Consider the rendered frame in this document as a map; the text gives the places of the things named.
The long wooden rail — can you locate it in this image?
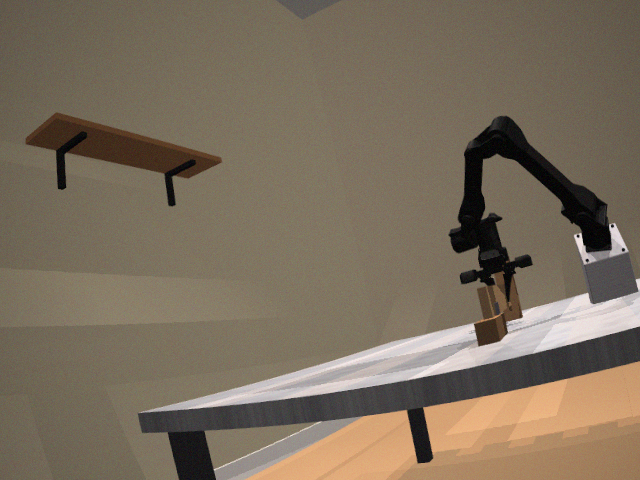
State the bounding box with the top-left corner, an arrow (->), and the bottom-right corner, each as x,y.
477,283 -> 512,319

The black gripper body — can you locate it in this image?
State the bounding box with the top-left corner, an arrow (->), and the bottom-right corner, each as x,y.
460,240 -> 532,284

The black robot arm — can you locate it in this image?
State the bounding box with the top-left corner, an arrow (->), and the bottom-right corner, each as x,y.
448,116 -> 612,272

